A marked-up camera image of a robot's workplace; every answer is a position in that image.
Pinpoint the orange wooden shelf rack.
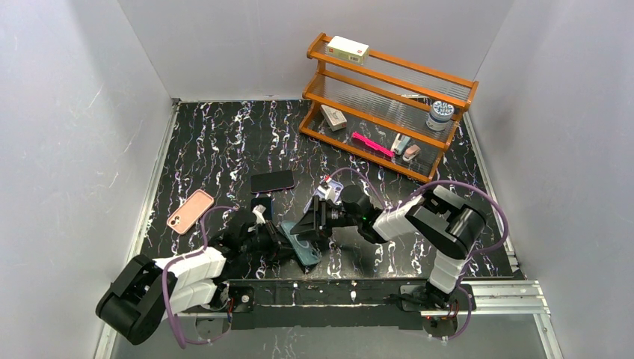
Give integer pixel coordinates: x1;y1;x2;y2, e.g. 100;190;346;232
299;33;478;182

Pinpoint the white cardboard box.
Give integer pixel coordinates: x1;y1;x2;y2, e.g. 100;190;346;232
325;36;370;66

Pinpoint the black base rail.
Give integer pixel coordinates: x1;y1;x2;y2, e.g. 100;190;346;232
178;280;476;331

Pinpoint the purple-edged smartphone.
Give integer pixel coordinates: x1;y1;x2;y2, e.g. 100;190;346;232
250;170;295;194

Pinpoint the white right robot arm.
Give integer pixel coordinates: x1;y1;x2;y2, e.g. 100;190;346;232
289;185;486;300

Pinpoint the lilac phone case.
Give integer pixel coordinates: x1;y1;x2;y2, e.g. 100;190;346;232
304;176;344;214

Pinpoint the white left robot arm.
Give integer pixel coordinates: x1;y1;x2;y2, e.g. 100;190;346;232
95;209;293;348

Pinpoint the pink cased phone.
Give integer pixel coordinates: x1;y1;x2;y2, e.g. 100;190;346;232
167;189;215;235

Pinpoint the small grey box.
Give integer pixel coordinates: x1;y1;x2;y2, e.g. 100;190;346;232
320;105;347;132

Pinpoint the pink small stapler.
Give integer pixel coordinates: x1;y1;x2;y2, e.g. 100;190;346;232
402;144;421;162

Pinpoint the blue white jar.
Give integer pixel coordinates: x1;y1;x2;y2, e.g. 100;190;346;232
426;100;455;132

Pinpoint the pink comb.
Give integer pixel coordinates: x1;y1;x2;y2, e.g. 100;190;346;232
351;132;395;159

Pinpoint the light blue stapler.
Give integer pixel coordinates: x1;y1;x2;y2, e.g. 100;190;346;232
390;133;410;156

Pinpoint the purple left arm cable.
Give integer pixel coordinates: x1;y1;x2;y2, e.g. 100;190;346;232
162;205;234;350

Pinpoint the black smartphone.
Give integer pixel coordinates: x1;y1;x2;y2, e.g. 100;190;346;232
280;221;321;271

